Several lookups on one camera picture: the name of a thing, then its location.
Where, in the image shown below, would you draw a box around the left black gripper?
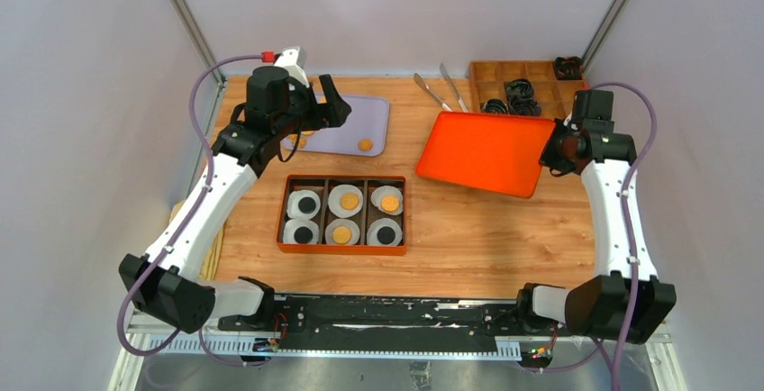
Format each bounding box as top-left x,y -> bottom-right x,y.
273,74 -> 350,139

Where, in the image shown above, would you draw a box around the lavender cookie tray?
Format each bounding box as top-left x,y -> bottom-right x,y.
297,95 -> 390,157

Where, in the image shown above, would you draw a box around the orange box lid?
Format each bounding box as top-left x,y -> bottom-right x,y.
415,112 -> 555,199

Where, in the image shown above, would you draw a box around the round yellow biscuit boxed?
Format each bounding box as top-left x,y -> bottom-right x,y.
340,193 -> 359,210

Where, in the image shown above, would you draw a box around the black sandwich cookie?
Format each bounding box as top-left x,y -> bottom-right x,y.
377,226 -> 397,245
293,226 -> 314,244
297,195 -> 319,218

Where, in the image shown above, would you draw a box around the round yellow biscuit cup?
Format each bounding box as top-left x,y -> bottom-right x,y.
380,195 -> 401,214

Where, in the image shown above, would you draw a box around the metal tongs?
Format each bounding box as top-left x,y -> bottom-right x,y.
412,62 -> 469,113

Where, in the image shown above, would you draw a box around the round yellow biscuit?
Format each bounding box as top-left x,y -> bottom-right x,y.
332,226 -> 353,245

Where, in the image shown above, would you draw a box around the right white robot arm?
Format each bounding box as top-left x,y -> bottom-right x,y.
514,84 -> 677,344

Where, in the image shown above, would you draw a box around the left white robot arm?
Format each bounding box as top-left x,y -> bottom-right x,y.
118,46 -> 351,334

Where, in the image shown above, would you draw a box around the swirl butter cookie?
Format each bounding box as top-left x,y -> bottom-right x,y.
358,139 -> 374,152

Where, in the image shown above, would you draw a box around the wooden compartment organizer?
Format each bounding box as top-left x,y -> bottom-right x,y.
468,60 -> 589,119

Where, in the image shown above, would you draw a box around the rolled dark fabric right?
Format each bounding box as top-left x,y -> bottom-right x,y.
509,98 -> 541,117

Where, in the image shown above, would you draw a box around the rolled dark fabric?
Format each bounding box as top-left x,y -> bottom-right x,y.
504,78 -> 534,101
509,98 -> 541,117
481,98 -> 509,115

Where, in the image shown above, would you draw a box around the rolled dark fabric top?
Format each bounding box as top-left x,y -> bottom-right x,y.
504,78 -> 534,101

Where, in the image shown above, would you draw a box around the black object in corner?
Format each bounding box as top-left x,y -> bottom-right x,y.
552,56 -> 583,81

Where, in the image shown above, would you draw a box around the white paper cup back-middle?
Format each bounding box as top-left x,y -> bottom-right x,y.
328,184 -> 363,218

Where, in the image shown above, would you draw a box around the rolled dark fabric left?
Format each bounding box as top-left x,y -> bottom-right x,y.
481,98 -> 509,115

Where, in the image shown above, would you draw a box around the white paper cup back-right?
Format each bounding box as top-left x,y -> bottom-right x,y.
370,186 -> 404,215

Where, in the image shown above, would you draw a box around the white paper cup back-left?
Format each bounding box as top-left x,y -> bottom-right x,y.
286,189 -> 321,220

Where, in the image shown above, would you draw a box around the orange compartment box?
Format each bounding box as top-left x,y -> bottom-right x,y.
276,175 -> 408,256

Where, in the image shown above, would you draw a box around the white paper cup front-left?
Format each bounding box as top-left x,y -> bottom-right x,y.
282,218 -> 319,244

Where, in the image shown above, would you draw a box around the white paper cup front-middle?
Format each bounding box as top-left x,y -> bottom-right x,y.
324,219 -> 360,246

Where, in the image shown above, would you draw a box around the white paper cup front-right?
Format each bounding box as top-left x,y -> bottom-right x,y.
366,218 -> 403,247

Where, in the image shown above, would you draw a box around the yellow cloth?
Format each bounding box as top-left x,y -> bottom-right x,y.
162,196 -> 227,281

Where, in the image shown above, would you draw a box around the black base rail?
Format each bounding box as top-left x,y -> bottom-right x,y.
217,292 -> 576,355

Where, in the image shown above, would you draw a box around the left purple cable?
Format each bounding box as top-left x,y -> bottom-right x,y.
115,53 -> 276,358

